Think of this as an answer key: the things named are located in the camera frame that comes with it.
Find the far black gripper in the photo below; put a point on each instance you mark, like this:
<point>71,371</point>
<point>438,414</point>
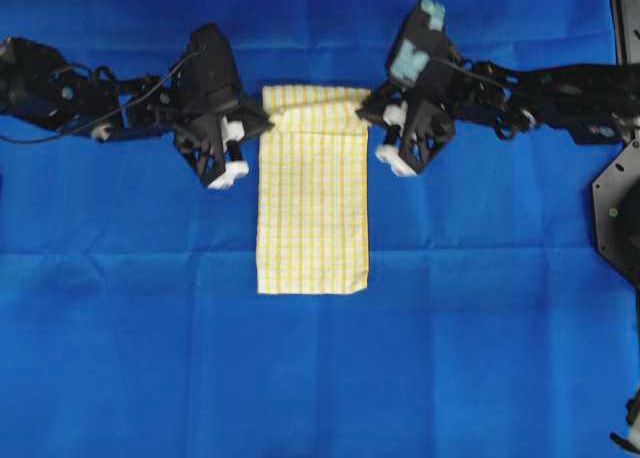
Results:
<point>417,130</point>

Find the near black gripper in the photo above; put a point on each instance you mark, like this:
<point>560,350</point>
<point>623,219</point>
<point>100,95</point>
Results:
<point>210,130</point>

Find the near robot arm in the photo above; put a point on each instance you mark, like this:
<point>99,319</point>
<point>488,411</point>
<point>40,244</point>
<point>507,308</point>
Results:
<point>40,87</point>

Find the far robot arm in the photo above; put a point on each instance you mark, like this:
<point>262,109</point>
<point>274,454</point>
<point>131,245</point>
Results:
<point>595,104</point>

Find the black clamp bottom right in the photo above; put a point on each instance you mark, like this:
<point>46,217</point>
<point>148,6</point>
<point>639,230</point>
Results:
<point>630,442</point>

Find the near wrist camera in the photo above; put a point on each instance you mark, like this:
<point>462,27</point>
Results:
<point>210,79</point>

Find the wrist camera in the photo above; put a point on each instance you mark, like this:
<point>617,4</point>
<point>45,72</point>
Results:
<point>210,79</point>
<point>421,54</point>

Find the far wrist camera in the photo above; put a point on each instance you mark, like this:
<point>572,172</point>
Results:
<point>421,54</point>

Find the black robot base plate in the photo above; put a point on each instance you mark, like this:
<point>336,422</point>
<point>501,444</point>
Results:
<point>615,195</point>

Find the black corner frame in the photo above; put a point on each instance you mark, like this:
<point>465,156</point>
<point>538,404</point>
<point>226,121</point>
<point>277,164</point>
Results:
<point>625,14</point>

